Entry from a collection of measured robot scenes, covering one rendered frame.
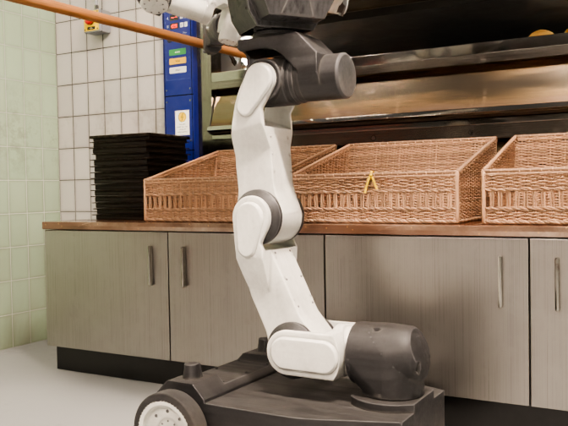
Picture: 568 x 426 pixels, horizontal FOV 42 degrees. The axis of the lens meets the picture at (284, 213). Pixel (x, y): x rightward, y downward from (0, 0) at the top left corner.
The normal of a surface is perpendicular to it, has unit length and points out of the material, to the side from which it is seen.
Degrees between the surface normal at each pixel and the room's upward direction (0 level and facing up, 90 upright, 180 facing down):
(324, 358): 90
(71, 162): 90
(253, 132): 114
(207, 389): 45
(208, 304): 90
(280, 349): 90
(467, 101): 70
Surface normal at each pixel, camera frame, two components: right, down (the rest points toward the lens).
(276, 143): 0.86, -0.10
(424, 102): -0.47, -0.31
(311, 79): -0.46, 0.42
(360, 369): -0.50, 0.04
